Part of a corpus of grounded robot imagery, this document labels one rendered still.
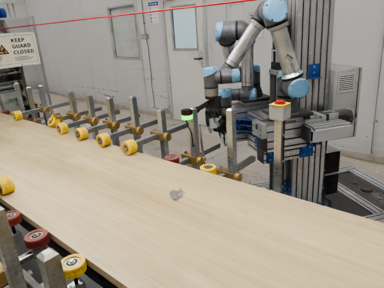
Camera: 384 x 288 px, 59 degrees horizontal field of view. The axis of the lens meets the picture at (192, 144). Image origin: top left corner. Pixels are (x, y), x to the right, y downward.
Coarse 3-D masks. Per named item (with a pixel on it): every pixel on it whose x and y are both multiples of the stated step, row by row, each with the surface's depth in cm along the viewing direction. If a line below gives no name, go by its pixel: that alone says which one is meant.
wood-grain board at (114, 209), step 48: (0, 144) 226; (48, 144) 219; (96, 144) 212; (48, 192) 152; (96, 192) 149; (144, 192) 146; (192, 192) 143; (240, 192) 140; (96, 240) 115; (144, 240) 113; (192, 240) 111; (240, 240) 109; (288, 240) 108; (336, 240) 106
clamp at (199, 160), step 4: (188, 152) 196; (184, 156) 193; (188, 156) 191; (200, 156) 189; (192, 160) 190; (196, 160) 187; (200, 160) 187; (204, 160) 190; (192, 164) 191; (196, 164) 188; (200, 164) 187
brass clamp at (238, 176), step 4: (224, 168) 180; (220, 172) 178; (224, 172) 176; (228, 172) 175; (236, 172) 175; (228, 176) 175; (232, 176) 173; (236, 176) 172; (240, 176) 173; (236, 180) 172; (240, 180) 174
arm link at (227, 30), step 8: (216, 24) 209; (224, 24) 206; (232, 24) 204; (216, 32) 208; (224, 32) 206; (232, 32) 205; (216, 40) 211; (224, 40) 210; (232, 40) 210; (224, 48) 219; (232, 48) 219; (224, 56) 227; (240, 72) 241; (240, 80) 243
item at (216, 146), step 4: (216, 144) 209; (220, 144) 211; (204, 148) 204; (208, 148) 203; (212, 148) 205; (216, 148) 208; (200, 152) 198; (204, 152) 200; (208, 152) 203; (180, 160) 188; (184, 160) 188; (188, 160) 190; (180, 164) 185; (184, 164) 188
